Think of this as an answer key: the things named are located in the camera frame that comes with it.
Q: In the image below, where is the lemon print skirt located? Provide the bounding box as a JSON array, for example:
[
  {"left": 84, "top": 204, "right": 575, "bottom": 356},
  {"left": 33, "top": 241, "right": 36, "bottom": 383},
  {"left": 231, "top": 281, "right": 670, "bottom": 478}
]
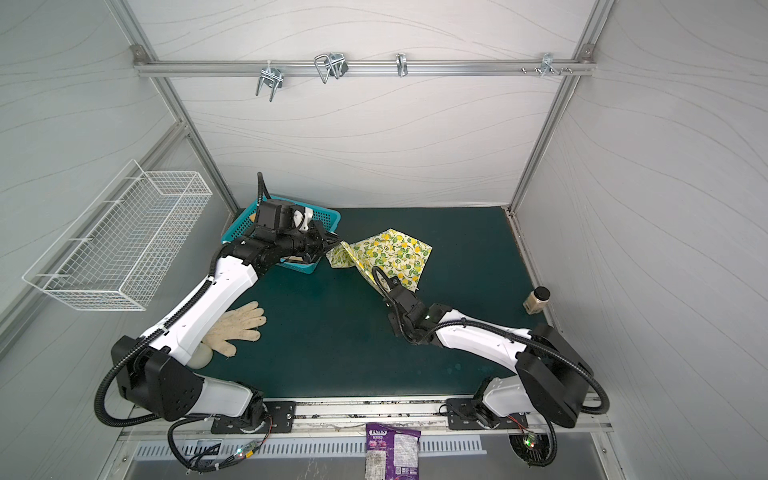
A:
[{"left": 326, "top": 229, "right": 433, "bottom": 294}]

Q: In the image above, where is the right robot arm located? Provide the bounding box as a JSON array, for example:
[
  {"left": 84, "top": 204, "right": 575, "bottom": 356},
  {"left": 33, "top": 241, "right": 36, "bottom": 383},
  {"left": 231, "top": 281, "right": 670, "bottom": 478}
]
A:
[{"left": 382, "top": 286, "right": 611, "bottom": 428}]

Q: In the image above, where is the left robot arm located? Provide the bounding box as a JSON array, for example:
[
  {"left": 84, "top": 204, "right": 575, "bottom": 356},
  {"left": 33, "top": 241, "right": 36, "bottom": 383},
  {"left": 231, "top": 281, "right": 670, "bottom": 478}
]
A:
[{"left": 93, "top": 227, "right": 340, "bottom": 430}]

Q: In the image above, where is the teal plastic basket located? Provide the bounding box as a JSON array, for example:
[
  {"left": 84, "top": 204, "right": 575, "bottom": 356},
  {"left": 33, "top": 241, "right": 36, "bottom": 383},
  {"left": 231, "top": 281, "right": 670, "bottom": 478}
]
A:
[{"left": 221, "top": 196, "right": 342, "bottom": 275}]

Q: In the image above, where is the beige knit glove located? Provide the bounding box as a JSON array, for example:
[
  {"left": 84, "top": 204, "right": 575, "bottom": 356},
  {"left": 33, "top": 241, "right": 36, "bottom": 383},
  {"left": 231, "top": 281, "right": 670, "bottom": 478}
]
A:
[{"left": 202, "top": 301, "right": 267, "bottom": 358}]

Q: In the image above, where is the green table mat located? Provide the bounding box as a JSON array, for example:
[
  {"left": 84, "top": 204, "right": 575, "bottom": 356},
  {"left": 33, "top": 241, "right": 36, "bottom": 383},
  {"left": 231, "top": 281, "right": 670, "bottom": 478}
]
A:
[{"left": 203, "top": 207, "right": 546, "bottom": 398}]

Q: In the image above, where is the tan bottle black cap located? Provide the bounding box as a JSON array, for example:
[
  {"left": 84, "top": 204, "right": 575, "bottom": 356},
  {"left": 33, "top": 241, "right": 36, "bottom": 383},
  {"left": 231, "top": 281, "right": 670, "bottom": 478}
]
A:
[{"left": 523, "top": 286, "right": 551, "bottom": 315}]

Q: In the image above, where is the cream bottle left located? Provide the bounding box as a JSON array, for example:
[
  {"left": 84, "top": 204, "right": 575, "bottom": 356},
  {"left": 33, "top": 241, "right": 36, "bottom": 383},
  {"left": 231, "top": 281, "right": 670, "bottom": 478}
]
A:
[{"left": 186, "top": 343, "right": 213, "bottom": 370}]

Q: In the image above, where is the purple snack bag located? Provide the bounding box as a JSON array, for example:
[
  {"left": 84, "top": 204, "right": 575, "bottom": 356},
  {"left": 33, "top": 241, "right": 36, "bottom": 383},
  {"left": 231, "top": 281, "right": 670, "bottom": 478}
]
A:
[{"left": 364, "top": 423, "right": 421, "bottom": 480}]

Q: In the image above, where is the metal u-bolt clamp left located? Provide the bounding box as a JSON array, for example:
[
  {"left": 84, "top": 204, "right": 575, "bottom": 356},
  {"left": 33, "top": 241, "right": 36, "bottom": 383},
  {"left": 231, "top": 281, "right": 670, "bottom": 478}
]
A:
[{"left": 255, "top": 65, "right": 284, "bottom": 102}]

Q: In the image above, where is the metal u-bolt clamp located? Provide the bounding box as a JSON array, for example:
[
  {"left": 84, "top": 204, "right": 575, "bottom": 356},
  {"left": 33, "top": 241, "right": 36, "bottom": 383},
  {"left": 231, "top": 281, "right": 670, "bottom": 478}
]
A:
[
  {"left": 313, "top": 52, "right": 349, "bottom": 84},
  {"left": 255, "top": 65, "right": 284, "bottom": 102}
]

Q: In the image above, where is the metal u-bolt clamp middle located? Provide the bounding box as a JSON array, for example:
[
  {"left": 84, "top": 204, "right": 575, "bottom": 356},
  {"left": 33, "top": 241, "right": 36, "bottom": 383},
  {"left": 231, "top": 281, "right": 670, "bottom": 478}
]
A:
[{"left": 313, "top": 52, "right": 349, "bottom": 84}]

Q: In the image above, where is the small metal hook clamp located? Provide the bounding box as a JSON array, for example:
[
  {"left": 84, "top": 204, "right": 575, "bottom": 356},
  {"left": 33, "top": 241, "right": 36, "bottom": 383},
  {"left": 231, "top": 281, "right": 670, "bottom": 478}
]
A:
[{"left": 395, "top": 53, "right": 408, "bottom": 78}]

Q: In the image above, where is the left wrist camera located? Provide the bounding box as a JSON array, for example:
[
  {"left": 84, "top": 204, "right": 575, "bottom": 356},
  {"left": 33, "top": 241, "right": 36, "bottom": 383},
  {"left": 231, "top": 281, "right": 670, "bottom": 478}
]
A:
[{"left": 254, "top": 199, "right": 314, "bottom": 233}]

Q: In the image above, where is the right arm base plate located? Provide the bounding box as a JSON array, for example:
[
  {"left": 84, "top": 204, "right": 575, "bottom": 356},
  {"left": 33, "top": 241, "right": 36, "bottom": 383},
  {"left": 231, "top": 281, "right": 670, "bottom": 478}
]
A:
[{"left": 438, "top": 398, "right": 528, "bottom": 431}]

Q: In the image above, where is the aluminium front rail frame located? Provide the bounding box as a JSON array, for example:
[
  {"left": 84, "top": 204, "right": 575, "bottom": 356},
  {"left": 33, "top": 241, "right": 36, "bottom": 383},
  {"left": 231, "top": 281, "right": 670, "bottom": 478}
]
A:
[{"left": 119, "top": 392, "right": 613, "bottom": 442}]

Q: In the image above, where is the white wire basket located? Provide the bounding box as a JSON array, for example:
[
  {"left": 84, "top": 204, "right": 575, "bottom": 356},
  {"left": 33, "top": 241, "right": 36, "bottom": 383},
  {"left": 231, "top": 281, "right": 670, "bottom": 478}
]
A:
[{"left": 22, "top": 160, "right": 212, "bottom": 312}]

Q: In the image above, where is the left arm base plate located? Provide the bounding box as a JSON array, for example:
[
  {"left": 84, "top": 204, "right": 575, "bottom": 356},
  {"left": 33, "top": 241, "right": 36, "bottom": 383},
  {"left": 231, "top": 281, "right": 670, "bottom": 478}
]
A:
[{"left": 211, "top": 399, "right": 297, "bottom": 435}]

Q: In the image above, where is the right base cable bundle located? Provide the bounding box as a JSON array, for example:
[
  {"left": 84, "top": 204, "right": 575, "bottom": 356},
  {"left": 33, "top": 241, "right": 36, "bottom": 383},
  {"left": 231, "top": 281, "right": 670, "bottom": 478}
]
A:
[{"left": 508, "top": 413, "right": 559, "bottom": 468}]

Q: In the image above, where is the base cable bundle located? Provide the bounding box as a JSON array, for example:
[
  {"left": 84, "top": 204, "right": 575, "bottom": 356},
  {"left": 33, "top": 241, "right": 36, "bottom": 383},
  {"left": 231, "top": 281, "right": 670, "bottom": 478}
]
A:
[
  {"left": 166, "top": 413, "right": 274, "bottom": 475},
  {"left": 508, "top": 413, "right": 559, "bottom": 468}
]

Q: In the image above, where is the aluminium crossbar rail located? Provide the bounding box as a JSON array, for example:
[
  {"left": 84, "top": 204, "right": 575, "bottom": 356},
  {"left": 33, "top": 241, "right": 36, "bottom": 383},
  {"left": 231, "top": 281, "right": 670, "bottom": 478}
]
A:
[{"left": 134, "top": 57, "right": 597, "bottom": 78}]

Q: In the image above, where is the left base cable bundle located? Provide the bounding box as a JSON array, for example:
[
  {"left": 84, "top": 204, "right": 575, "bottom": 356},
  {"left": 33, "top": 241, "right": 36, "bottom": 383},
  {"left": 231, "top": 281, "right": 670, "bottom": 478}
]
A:
[{"left": 166, "top": 413, "right": 274, "bottom": 475}]

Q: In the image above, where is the metal bracket right end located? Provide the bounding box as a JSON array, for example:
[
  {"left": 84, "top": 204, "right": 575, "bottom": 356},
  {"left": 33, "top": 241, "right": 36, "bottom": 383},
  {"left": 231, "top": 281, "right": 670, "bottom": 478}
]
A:
[{"left": 520, "top": 53, "right": 572, "bottom": 77}]

